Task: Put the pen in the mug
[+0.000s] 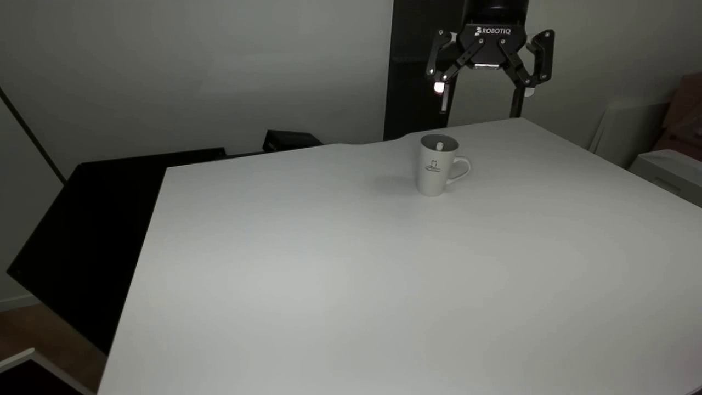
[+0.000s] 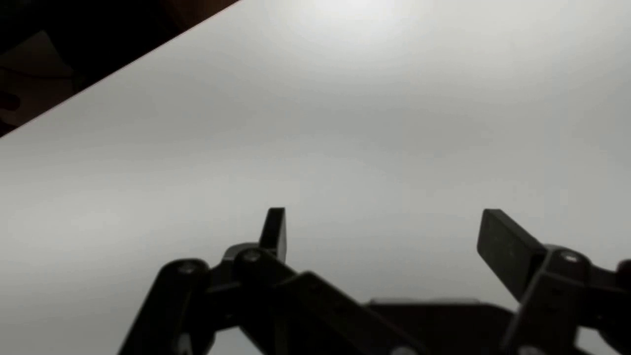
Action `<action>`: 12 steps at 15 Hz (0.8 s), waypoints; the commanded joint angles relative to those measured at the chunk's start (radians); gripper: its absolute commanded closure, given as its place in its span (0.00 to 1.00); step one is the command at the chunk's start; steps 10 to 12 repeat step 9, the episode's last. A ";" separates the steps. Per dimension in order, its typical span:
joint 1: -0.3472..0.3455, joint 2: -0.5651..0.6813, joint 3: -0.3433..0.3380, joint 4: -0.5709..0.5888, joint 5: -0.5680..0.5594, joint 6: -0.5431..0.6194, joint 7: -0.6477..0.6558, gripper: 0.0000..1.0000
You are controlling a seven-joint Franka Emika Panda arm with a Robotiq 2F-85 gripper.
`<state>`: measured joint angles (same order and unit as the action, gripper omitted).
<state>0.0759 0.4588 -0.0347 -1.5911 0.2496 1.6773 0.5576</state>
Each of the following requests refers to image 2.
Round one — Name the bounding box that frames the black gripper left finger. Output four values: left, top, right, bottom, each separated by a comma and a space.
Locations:
117, 206, 427, 355

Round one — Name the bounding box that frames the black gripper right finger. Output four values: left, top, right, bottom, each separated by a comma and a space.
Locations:
476, 208, 631, 355

